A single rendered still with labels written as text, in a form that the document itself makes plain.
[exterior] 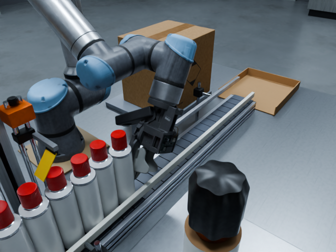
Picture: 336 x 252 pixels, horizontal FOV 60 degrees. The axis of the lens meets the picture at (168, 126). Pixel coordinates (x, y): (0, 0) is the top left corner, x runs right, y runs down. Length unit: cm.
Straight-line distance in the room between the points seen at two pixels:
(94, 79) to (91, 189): 22
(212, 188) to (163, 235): 33
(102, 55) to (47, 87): 32
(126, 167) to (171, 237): 18
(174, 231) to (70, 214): 23
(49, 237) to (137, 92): 70
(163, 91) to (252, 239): 38
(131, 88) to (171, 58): 54
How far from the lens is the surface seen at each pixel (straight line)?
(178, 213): 73
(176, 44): 66
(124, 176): 68
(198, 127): 101
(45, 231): 60
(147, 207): 77
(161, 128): 68
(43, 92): 91
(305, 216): 87
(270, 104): 131
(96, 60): 63
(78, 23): 69
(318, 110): 135
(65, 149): 97
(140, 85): 113
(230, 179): 39
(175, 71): 66
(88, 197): 62
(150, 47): 70
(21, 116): 56
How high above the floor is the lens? 145
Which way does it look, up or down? 34 degrees down
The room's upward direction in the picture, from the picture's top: straight up
